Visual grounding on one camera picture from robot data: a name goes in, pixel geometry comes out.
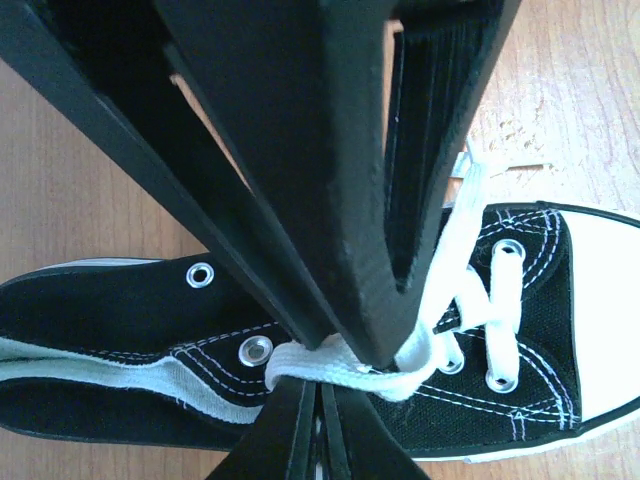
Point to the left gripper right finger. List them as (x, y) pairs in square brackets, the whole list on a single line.
[(356, 443)]

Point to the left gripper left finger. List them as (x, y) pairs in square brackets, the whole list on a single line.
[(279, 444)]

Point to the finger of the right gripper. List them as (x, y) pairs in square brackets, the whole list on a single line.
[(345, 118), (107, 67)]

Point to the white shoelace of sneaker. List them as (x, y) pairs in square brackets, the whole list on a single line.
[(454, 300)]

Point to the black sneaker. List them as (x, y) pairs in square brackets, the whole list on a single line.
[(173, 352)]

